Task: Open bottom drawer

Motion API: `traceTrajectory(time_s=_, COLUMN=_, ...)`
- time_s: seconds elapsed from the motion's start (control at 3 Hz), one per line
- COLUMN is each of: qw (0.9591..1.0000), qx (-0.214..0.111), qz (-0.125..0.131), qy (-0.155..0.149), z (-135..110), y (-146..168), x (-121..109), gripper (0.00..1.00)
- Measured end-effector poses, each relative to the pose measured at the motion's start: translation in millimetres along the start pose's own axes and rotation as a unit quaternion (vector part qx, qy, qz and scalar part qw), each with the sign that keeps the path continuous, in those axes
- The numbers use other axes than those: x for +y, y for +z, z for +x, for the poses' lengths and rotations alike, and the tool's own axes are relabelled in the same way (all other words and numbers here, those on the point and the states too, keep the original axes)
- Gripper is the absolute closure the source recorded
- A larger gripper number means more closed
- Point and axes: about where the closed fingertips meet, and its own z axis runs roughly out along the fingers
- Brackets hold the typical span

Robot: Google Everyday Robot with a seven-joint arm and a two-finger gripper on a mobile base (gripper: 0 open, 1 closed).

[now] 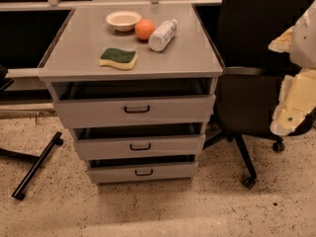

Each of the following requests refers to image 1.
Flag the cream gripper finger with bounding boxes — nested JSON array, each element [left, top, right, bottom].
[[270, 68, 316, 135], [268, 27, 294, 53]]

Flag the grey bottom drawer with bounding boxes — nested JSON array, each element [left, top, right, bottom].
[[87, 162, 198, 184]]

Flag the grey drawer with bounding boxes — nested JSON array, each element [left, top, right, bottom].
[[75, 134, 205, 160], [54, 95, 215, 128], [87, 162, 198, 184]]

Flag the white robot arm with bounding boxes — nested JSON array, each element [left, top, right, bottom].
[[269, 1, 316, 135]]

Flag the grey top drawer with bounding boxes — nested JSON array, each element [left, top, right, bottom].
[[54, 95, 215, 128]]

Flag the grey middle drawer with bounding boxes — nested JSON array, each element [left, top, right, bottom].
[[75, 134, 205, 160]]

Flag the grey drawer cabinet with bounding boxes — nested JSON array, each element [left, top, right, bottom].
[[37, 2, 226, 186]]

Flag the black office chair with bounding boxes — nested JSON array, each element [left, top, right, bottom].
[[204, 0, 314, 188]]

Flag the white plastic bottle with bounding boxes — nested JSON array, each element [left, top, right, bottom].
[[148, 19, 178, 51]]

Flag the orange fruit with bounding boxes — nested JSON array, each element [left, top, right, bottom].
[[134, 19, 155, 40]]

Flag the white bowl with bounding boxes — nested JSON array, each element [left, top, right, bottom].
[[106, 11, 141, 33]]

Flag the green yellow sponge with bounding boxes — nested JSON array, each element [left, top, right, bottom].
[[99, 48, 137, 70]]

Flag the black stand leg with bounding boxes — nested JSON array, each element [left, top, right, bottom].
[[0, 131, 63, 200]]

